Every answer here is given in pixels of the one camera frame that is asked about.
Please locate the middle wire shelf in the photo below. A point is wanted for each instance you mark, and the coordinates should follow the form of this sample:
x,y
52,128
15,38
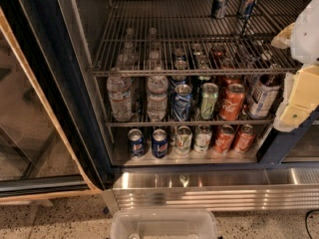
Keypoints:
x,y
145,121

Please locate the left red coke can bottom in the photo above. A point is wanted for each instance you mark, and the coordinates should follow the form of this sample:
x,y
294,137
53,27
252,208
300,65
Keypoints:
x,y
224,138

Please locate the stainless steel fridge base grille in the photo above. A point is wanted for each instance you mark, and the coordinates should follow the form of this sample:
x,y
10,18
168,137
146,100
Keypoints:
x,y
236,190

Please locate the left pepsi can bottom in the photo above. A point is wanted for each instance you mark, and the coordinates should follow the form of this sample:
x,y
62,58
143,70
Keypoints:
x,y
136,143

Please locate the right red coke can bottom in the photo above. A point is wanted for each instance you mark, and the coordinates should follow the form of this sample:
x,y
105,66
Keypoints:
x,y
244,138

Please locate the dark blue fridge door frame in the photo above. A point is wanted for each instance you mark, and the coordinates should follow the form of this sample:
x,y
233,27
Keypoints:
x,y
297,148

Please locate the water bottle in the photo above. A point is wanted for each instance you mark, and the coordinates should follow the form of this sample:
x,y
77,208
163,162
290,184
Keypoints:
x,y
120,96
157,86

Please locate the green soda can middle shelf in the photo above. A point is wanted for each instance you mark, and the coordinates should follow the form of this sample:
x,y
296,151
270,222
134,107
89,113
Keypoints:
x,y
208,99

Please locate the clear plastic bin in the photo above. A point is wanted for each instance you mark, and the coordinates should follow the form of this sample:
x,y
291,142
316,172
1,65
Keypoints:
x,y
163,224

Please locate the top wire shelf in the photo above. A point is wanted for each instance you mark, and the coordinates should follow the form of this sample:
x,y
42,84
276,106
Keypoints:
x,y
193,43

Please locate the blue pepsi can middle shelf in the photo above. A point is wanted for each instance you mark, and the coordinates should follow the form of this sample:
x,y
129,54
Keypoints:
x,y
182,102

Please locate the pepsi can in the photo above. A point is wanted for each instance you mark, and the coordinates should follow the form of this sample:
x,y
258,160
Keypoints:
x,y
159,143
136,143

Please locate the open glass fridge door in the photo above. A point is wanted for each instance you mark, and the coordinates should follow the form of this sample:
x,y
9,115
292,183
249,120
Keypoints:
x,y
51,142

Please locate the left white green can bottom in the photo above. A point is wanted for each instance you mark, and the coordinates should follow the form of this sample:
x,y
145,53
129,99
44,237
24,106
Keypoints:
x,y
183,140

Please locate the right pepsi can bottom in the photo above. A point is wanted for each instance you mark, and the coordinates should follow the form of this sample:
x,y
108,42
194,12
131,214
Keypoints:
x,y
159,143

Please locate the white blue can middle shelf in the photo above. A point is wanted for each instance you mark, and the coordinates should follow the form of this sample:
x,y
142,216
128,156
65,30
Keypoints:
x,y
263,96

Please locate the wire shelf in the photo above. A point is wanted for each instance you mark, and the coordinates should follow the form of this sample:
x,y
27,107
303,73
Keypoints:
x,y
193,43
145,121

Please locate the right water bottle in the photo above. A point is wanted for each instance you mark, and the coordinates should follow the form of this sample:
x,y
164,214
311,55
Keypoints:
x,y
157,86

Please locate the right white green can bottom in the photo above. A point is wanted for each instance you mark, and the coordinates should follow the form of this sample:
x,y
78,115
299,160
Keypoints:
x,y
202,138

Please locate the white green can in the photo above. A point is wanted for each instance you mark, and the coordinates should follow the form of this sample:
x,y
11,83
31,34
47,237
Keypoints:
x,y
202,138
183,140

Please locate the left water bottle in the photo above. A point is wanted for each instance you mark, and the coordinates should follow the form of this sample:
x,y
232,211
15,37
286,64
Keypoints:
x,y
120,96

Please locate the red coke can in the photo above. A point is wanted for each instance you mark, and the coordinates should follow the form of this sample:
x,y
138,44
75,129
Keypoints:
x,y
244,138
224,138

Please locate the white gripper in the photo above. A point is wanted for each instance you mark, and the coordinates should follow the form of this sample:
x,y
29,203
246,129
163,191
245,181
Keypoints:
x,y
308,39

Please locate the red coca-cola can middle shelf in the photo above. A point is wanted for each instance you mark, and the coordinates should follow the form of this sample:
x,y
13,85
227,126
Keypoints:
x,y
232,102

